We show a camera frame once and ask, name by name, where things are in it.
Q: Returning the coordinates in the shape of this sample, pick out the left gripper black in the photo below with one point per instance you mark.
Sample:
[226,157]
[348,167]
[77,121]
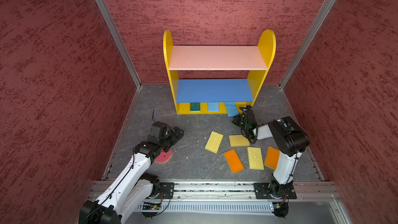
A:
[174,138]

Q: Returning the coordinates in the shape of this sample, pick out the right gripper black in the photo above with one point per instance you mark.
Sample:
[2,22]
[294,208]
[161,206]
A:
[236,119]

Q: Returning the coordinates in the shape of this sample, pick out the blue sponge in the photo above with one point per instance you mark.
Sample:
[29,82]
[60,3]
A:
[231,108]
[213,107]

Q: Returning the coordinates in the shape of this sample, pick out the dark yellow scouring pad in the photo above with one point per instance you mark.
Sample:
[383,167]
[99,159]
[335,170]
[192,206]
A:
[238,141]

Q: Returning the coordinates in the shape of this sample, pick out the yellow sponge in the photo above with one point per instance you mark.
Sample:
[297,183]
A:
[255,158]
[214,142]

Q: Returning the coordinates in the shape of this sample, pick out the green scouring sponge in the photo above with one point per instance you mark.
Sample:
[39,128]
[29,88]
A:
[195,107]

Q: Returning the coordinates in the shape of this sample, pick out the orange sponge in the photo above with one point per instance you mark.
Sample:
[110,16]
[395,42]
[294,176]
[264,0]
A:
[272,158]
[233,161]

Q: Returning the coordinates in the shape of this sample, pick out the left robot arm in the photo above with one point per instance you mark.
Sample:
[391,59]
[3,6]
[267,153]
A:
[134,184]

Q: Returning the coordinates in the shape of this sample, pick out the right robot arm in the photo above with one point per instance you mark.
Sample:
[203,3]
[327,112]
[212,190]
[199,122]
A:
[290,139]

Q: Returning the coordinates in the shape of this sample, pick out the yellow shelf pink blue boards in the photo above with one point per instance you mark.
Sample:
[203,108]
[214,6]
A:
[256,60]

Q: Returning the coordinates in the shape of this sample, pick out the pink round smiley sponge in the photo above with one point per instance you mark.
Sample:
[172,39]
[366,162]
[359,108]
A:
[164,157]

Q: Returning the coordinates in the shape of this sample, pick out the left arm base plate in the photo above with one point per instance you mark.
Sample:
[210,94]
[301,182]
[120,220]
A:
[163,190]

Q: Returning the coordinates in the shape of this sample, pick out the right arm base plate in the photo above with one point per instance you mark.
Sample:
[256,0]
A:
[274,191]

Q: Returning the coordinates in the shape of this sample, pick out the left electronics board with wires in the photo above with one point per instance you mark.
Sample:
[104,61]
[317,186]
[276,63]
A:
[150,210]

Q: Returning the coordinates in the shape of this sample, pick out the electronics board with wires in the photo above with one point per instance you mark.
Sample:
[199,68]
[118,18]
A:
[280,210]
[150,210]

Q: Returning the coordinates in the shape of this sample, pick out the white slotted cable duct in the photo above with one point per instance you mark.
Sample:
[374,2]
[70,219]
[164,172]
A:
[220,207]

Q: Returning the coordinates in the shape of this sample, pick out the aluminium mounting rail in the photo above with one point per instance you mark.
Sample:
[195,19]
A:
[308,191]

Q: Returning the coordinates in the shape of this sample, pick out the right electronics board with wires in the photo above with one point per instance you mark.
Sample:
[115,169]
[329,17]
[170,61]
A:
[280,210]

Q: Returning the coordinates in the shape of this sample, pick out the right aluminium corner post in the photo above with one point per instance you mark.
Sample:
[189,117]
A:
[315,26]

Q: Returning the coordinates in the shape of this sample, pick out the aluminium corner post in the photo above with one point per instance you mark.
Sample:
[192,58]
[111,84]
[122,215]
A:
[119,42]
[315,26]

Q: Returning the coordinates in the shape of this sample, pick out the left aluminium corner post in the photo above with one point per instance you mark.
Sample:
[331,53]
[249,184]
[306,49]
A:
[119,42]

